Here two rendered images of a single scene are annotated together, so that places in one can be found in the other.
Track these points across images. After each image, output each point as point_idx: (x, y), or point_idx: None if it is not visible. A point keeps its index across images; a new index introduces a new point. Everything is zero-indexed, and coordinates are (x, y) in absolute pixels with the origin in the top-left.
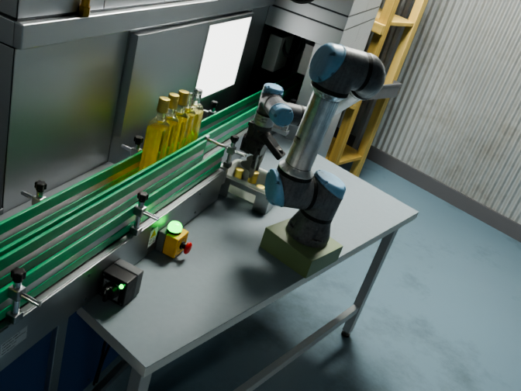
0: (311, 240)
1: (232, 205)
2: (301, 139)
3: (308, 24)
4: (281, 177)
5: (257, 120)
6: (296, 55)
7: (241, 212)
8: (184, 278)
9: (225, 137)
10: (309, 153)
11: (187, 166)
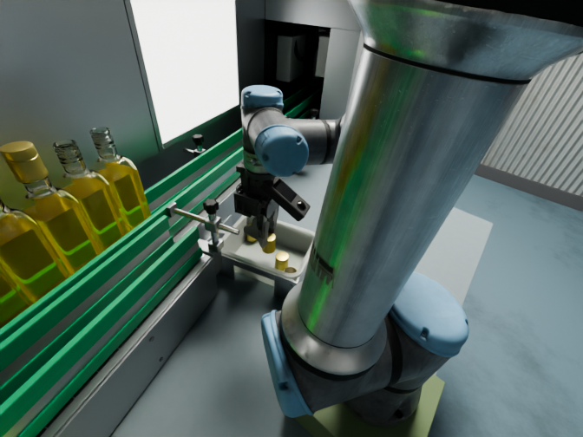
0: (389, 421)
1: (242, 299)
2: (340, 272)
3: (317, 3)
4: (294, 363)
5: (246, 163)
6: (311, 56)
7: (256, 309)
8: None
9: (225, 185)
10: (376, 310)
11: (127, 280)
